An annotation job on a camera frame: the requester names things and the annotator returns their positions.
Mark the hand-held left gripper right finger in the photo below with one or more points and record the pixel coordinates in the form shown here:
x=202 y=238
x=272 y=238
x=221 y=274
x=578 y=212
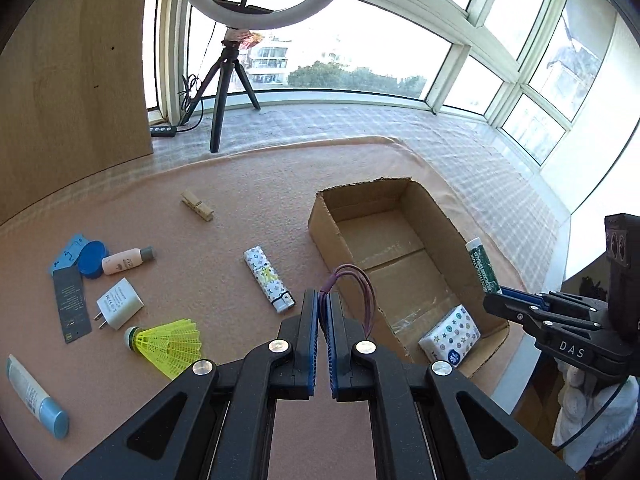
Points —
x=334 y=345

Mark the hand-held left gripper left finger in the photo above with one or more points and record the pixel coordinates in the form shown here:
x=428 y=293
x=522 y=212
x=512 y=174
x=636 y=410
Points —
x=310 y=340

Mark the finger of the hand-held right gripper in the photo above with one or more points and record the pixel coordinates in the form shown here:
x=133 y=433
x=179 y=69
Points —
x=520 y=294
x=525 y=317

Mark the green and white tube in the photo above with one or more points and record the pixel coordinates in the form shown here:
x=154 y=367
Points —
x=480 y=267

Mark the white patterned lighter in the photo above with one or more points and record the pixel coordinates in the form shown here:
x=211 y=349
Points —
x=265 y=275

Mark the cardboard box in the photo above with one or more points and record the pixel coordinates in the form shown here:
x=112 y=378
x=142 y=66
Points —
x=380 y=230

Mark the yellow shuttlecock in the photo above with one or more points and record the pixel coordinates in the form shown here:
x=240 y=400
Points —
x=170 y=345

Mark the white charger plug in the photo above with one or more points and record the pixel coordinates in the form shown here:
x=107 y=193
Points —
x=120 y=305

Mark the blue round lid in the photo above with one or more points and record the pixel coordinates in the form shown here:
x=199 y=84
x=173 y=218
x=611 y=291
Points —
x=92 y=259

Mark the black card tag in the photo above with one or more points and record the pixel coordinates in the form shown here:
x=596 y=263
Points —
x=72 y=305

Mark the blue plastic phone stand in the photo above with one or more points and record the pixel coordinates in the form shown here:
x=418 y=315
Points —
x=70 y=250

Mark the white tube blue cap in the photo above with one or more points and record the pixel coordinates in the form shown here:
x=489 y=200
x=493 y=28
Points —
x=30 y=390

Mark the person's right hand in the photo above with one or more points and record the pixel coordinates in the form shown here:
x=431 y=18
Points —
x=575 y=400

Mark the dotted tissue packet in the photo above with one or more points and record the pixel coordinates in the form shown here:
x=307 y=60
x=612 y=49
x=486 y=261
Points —
x=450 y=332

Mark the wooden clothespin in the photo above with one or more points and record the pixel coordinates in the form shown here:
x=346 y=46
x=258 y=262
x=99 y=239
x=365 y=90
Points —
x=197 y=205

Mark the small white bottle grey cap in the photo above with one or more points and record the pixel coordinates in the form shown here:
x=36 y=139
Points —
x=122 y=262

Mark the white checked cloth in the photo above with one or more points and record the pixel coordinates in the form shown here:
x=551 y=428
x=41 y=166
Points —
x=350 y=120

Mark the colourful plastic wrapper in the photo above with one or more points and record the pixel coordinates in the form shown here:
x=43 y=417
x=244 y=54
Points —
x=245 y=39

